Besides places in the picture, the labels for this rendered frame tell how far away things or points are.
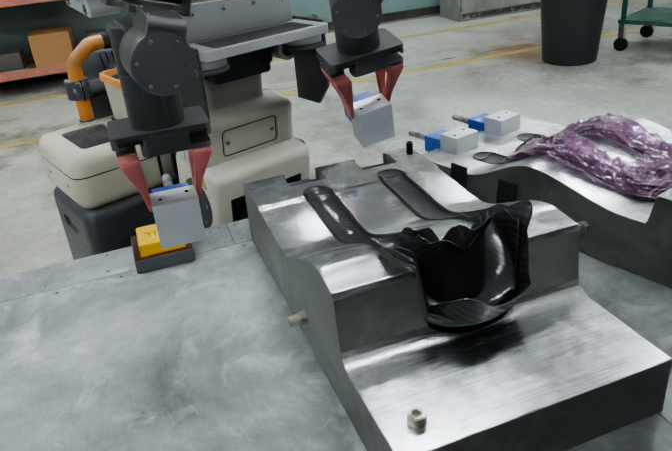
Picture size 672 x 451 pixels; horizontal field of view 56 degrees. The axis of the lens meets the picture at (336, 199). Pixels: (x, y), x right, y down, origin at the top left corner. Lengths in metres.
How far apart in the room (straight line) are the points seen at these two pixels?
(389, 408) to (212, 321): 0.30
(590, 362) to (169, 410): 0.40
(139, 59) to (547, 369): 0.44
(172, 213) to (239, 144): 0.52
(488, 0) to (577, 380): 6.24
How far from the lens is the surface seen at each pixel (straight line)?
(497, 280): 0.66
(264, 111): 1.23
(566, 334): 0.63
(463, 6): 6.58
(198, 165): 0.69
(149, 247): 0.90
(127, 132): 0.68
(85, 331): 0.82
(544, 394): 0.57
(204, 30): 1.11
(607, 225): 0.84
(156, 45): 0.58
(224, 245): 0.93
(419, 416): 0.53
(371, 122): 0.87
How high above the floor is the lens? 1.24
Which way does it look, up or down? 26 degrees down
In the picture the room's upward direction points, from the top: 5 degrees counter-clockwise
